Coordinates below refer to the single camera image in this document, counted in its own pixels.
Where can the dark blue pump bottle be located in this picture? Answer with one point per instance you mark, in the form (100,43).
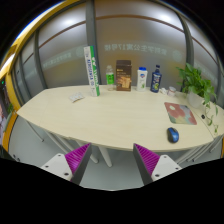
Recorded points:
(155,81)

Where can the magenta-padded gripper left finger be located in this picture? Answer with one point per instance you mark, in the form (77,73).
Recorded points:
(78,158)

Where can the crumpled white paper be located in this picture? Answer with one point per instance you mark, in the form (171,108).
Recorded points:
(163,91)

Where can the tall green and white tube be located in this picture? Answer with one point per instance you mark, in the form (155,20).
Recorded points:
(92,71)

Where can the green potted plant, white pot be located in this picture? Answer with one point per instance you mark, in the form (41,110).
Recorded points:
(194,83)

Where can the white bottle with blue cap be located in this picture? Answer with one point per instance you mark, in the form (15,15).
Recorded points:
(142,80)

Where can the brown cardboard box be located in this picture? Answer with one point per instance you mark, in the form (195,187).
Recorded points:
(123,76)

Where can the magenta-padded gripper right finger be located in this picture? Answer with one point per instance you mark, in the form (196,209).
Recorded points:
(146,158)

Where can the blue and black computer mouse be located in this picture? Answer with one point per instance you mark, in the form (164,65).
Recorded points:
(173,135)

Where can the floral pastel mouse pad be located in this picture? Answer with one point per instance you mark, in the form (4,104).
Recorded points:
(180,113)

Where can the small clear green-label bottle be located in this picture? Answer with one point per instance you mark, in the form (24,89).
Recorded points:
(110,80)

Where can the small white jar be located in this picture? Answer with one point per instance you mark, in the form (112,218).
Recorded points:
(171,91)

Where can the white blister pack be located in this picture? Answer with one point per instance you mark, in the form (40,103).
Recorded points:
(76,97)

